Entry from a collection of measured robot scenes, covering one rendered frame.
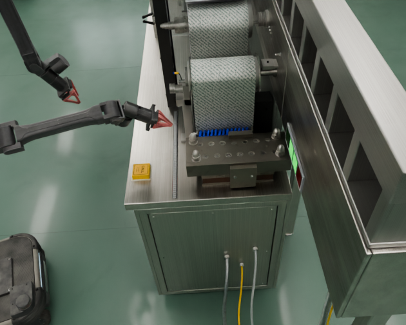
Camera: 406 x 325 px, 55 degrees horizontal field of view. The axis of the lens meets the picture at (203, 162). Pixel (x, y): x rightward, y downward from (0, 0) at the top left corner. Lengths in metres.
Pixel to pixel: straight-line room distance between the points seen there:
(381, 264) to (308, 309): 1.49
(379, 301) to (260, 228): 0.82
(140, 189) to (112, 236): 1.04
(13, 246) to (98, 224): 0.53
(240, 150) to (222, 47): 0.44
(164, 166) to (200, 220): 0.28
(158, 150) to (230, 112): 0.38
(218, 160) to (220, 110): 0.20
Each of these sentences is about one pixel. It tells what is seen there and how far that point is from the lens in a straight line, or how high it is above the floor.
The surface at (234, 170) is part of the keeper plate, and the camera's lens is 1.47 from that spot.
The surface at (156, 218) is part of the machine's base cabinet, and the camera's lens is 1.63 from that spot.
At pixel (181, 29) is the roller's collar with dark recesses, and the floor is 1.33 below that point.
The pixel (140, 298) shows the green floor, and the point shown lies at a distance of 2.35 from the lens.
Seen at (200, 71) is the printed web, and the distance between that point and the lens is 1.46.
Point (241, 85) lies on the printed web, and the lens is 1.49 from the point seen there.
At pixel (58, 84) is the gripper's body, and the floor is 1.15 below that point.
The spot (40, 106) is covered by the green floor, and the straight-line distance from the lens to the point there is 3.80.
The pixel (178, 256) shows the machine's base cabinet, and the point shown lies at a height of 0.48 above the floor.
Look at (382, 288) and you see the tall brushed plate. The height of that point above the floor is 1.29.
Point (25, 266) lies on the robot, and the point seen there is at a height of 0.24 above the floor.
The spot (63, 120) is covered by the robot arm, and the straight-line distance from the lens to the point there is 1.51.
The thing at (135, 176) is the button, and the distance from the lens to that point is 1.62.
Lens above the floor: 2.10
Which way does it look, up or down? 46 degrees down
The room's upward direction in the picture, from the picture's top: 4 degrees counter-clockwise
